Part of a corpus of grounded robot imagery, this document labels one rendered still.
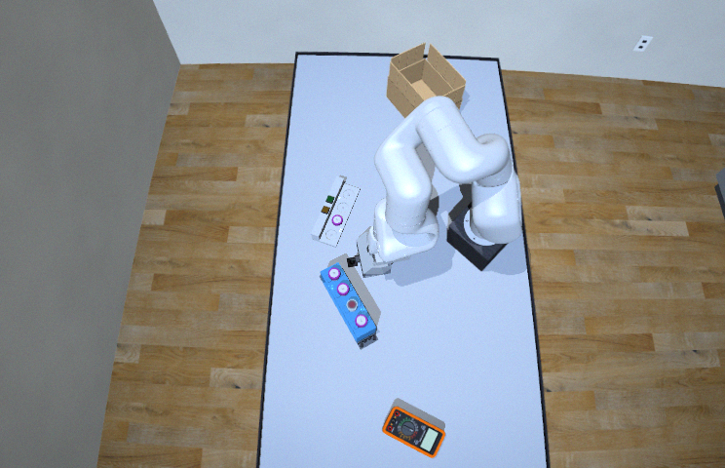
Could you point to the brown cardboard box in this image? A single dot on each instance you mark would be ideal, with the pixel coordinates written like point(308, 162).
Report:
point(425, 78)

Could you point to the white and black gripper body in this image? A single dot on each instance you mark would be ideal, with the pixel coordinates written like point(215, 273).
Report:
point(371, 241)

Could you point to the light grey button panel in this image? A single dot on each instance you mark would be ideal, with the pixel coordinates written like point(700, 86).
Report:
point(367, 260)

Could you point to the orange digital multimeter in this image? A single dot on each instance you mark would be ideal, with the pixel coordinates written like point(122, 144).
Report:
point(413, 431)

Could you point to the blue tube rack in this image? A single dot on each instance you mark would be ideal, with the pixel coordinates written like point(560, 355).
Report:
point(348, 317)

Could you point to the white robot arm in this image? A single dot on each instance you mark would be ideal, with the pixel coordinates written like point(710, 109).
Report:
point(401, 225)

